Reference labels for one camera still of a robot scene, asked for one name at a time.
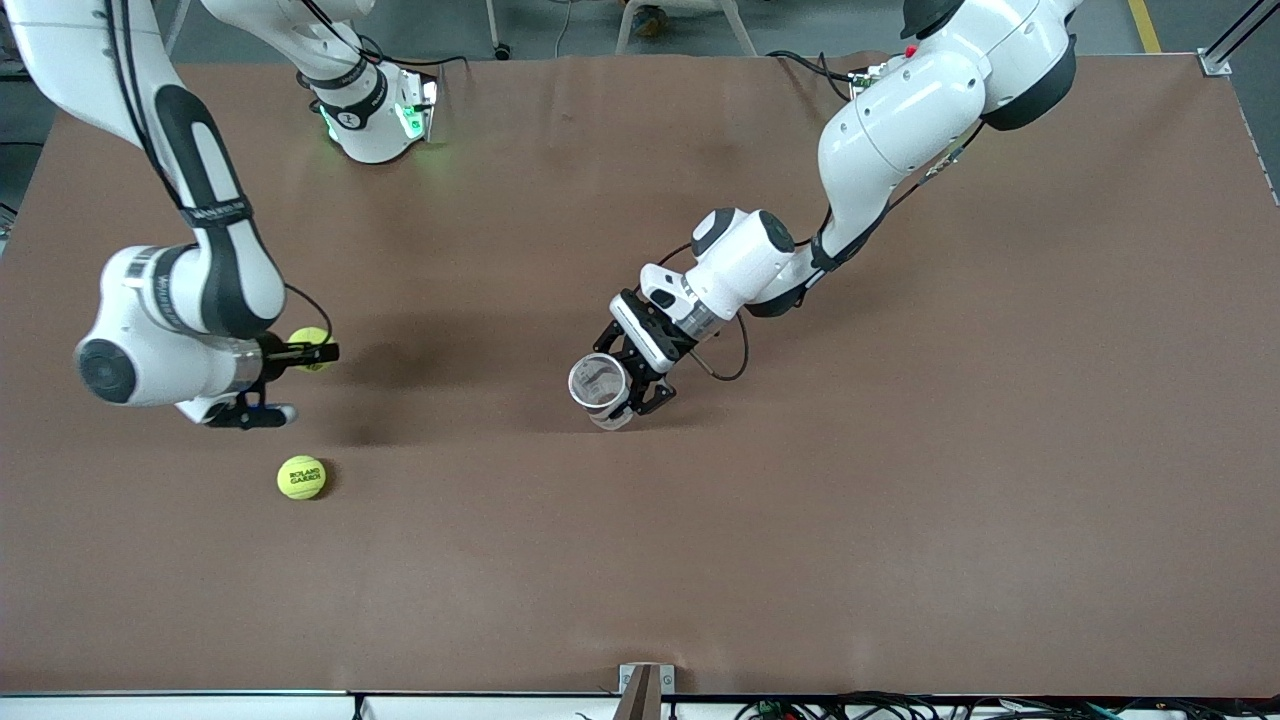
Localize white stool frame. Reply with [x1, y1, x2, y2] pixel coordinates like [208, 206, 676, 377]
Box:
[615, 0, 758, 57]

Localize metal table edge bracket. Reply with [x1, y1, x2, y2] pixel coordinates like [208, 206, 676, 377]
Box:
[615, 662, 677, 720]

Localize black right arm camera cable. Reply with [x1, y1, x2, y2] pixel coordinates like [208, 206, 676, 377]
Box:
[100, 0, 336, 346]

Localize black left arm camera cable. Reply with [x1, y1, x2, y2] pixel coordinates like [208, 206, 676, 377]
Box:
[655, 120, 991, 383]

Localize small brown floor object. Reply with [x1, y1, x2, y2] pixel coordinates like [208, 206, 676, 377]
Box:
[636, 5, 679, 53]

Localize white table edge rail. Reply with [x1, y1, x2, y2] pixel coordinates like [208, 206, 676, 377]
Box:
[0, 690, 736, 720]

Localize blue white tennis ball can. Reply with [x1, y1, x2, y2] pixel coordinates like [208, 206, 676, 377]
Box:
[567, 350, 641, 432]

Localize yellow-green tennis ball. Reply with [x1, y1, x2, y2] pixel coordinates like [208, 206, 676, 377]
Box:
[288, 327, 334, 374]
[276, 454, 328, 501]

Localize tangled black floor cables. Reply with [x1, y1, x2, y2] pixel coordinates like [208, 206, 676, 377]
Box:
[735, 690, 1280, 720]

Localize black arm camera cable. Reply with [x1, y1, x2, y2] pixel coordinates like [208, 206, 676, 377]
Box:
[100, 0, 336, 346]
[655, 120, 991, 383]

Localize brown table cover sheet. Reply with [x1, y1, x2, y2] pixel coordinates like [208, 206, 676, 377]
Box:
[0, 50, 1280, 698]

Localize black base power cable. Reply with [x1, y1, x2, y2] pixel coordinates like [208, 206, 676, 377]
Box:
[766, 49, 881, 101]
[355, 38, 466, 101]

